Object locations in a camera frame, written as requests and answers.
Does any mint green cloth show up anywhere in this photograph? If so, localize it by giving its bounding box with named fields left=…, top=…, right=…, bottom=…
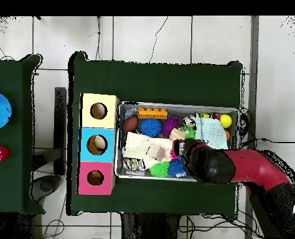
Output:
left=195, top=113, right=229, bottom=150

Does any silver mesh bin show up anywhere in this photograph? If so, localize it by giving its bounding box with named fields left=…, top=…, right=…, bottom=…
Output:
left=115, top=101, right=240, bottom=182

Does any wooden three-hole box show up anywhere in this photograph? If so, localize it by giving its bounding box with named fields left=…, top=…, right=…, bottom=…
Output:
left=77, top=93, right=120, bottom=196

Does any striped wooden block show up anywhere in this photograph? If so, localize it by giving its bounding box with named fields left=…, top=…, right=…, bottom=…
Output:
left=169, top=128, right=187, bottom=142

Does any green spiky toy with eyes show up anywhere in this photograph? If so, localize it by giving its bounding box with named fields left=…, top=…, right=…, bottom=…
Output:
left=178, top=126, right=197, bottom=140

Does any plain wooden wedge block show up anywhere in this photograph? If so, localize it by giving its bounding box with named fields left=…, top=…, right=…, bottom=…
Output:
left=147, top=144, right=167, bottom=162

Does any purple spiky rubber ball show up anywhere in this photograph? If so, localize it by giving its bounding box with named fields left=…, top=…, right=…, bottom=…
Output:
left=160, top=116, right=181, bottom=139

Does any blue spiky rubber ball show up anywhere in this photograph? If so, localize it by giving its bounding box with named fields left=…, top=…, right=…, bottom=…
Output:
left=139, top=118, right=163, bottom=138

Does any cream cloth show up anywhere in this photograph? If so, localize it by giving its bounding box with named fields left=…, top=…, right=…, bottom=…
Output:
left=122, top=131, right=174, bottom=169

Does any orange building brick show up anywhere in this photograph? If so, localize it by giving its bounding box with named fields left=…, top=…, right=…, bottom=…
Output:
left=137, top=107, right=169, bottom=120

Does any brown toy ball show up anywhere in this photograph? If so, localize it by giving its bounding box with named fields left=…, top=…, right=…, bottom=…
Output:
left=123, top=115, right=139, bottom=134

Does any yellow ball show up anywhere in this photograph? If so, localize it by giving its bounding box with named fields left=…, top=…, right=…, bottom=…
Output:
left=220, top=113, right=233, bottom=129

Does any dark green tablecloth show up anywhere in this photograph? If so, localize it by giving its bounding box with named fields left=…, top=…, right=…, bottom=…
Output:
left=0, top=54, right=46, bottom=215
left=67, top=50, right=243, bottom=221

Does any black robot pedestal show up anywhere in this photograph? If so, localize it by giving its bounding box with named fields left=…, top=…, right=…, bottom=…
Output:
left=121, top=212, right=181, bottom=239

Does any black power cable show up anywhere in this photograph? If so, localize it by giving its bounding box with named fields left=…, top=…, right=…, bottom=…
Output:
left=238, top=137, right=295, bottom=150

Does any thin black cable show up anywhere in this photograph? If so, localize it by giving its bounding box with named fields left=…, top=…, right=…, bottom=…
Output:
left=148, top=16, right=169, bottom=63

